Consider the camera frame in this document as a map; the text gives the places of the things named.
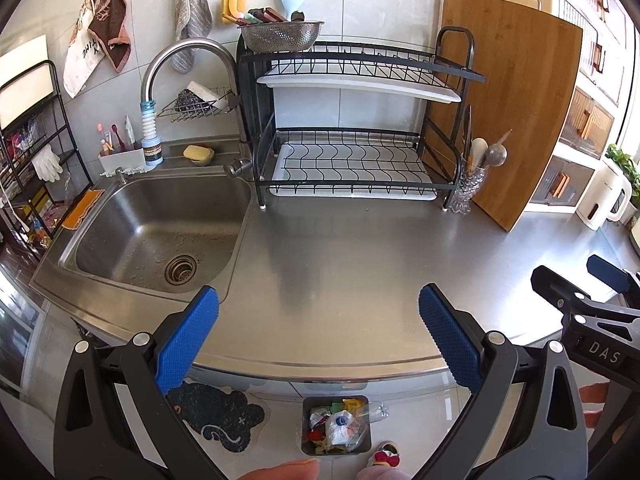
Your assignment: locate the black wire shelf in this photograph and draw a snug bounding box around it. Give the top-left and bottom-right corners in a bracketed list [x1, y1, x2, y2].
[0, 35, 96, 261]

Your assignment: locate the metal colander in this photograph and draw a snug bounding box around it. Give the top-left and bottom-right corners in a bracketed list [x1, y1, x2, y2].
[240, 20, 326, 54]

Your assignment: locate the bamboo cutting board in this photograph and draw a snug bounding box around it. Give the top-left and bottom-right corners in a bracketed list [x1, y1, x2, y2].
[421, 0, 584, 232]

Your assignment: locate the black dish rack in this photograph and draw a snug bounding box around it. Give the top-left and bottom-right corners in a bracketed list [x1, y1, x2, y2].
[236, 26, 487, 211]

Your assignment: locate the white electric kettle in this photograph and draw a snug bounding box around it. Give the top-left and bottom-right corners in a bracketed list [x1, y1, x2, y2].
[575, 157, 632, 232]

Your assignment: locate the blue cap clear plastic bottle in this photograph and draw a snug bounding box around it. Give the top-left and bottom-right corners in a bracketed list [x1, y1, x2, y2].
[325, 409, 365, 447]

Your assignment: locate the dark metal utensil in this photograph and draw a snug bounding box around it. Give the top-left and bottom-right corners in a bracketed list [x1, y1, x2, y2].
[462, 105, 473, 161]

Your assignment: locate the white storage cabinet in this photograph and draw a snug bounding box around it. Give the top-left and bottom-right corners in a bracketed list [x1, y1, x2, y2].
[495, 0, 631, 213]

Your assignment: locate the steel sink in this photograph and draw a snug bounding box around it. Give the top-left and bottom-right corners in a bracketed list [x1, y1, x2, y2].
[30, 137, 256, 321]

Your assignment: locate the brown hanging cloth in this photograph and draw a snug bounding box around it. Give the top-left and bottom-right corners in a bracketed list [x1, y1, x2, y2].
[89, 0, 132, 73]

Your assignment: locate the orange cloth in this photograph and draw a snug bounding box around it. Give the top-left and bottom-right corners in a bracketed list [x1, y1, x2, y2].
[62, 189, 106, 231]

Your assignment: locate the white glove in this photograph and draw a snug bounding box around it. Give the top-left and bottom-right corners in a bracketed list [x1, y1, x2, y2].
[31, 146, 65, 183]

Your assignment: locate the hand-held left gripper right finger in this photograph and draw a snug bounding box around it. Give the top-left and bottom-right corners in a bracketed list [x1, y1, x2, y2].
[415, 283, 590, 480]

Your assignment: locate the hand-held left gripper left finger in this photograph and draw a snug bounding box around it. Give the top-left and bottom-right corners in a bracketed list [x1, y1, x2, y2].
[52, 285, 221, 480]

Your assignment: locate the grey hanging towel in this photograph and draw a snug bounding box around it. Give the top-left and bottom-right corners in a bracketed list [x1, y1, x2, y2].
[172, 0, 213, 72]

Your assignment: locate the wire corner basket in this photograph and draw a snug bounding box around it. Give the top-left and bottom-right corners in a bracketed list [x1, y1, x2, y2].
[156, 87, 237, 123]

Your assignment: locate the glass utensil holder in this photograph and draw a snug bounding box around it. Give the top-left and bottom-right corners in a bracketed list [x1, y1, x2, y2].
[446, 162, 488, 216]

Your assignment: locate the person's right slipper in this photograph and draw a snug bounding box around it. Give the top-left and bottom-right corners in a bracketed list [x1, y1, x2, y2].
[372, 441, 401, 468]

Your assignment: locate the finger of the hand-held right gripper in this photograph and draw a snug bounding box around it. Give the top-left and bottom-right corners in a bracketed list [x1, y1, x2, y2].
[531, 265, 640, 320]
[586, 254, 640, 306]

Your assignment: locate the metal ladle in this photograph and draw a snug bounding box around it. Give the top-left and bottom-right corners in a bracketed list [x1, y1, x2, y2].
[482, 143, 508, 168]

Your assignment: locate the yellow soap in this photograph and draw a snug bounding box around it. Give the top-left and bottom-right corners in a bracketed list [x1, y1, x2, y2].
[182, 145, 216, 166]

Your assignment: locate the black trash bin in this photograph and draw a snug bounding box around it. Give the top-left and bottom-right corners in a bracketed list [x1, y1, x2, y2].
[301, 395, 373, 457]

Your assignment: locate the white tote bag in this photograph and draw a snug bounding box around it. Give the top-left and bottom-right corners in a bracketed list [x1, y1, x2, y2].
[62, 0, 108, 98]

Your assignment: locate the white board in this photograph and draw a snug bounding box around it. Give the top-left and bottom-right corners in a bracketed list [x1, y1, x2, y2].
[0, 35, 61, 128]

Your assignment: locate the black cloud floor mat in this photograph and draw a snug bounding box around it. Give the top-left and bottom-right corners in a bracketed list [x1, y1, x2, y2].
[165, 382, 266, 453]

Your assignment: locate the person's right leg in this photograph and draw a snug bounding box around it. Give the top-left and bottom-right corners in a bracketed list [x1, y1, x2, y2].
[357, 465, 401, 480]

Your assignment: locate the person's left hand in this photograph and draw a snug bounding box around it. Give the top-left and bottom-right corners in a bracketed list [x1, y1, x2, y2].
[235, 457, 321, 480]

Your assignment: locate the person's right hand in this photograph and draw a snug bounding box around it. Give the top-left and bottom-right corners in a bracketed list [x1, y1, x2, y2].
[580, 382, 613, 433]

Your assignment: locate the metal faucet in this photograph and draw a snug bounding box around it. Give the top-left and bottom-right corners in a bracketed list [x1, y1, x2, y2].
[140, 37, 253, 181]

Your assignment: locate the steel wool scrubber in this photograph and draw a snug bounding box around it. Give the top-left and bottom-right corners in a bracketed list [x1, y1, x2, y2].
[172, 89, 203, 111]

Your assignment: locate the white toothbrush holder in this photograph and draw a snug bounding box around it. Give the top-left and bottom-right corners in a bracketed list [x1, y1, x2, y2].
[98, 147, 147, 177]

